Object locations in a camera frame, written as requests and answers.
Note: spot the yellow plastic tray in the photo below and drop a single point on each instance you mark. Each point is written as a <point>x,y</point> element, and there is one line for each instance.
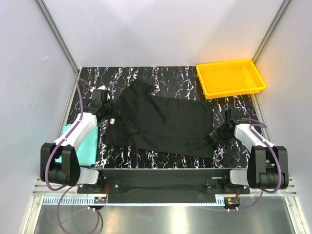
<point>230,78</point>

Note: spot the right aluminium frame post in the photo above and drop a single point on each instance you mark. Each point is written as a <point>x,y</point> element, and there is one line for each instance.
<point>271,29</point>

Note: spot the white slotted cable duct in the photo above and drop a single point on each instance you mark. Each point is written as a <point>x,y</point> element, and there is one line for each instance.
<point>114,200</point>

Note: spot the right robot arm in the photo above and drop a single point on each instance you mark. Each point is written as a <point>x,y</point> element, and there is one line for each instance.
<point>268,164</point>

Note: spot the black t shirt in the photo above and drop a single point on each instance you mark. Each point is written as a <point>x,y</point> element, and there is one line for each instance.
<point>161,124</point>

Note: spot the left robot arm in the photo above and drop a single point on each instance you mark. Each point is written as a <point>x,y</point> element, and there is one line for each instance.
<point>59,165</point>

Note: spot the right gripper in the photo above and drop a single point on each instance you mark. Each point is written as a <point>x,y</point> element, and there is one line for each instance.
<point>215,136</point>

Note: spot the black marble pattern mat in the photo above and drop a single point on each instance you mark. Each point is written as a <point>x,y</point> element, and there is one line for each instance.
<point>172,82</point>

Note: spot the aluminium frame post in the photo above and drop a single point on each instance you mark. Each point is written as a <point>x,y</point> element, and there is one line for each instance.
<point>271,29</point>
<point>57,35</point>

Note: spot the left aluminium frame post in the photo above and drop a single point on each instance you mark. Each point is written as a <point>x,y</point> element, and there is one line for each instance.
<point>57,35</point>

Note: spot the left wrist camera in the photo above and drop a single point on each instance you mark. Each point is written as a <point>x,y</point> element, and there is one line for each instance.
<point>103,87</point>

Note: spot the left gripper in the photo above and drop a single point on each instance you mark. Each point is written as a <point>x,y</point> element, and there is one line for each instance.
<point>108,98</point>

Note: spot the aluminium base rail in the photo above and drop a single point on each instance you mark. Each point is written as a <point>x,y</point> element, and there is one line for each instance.
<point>290,190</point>

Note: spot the folded teal t shirt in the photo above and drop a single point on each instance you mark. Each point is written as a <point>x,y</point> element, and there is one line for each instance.
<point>87,151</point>

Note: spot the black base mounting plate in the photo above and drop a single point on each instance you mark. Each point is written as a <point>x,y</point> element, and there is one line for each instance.
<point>211,181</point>

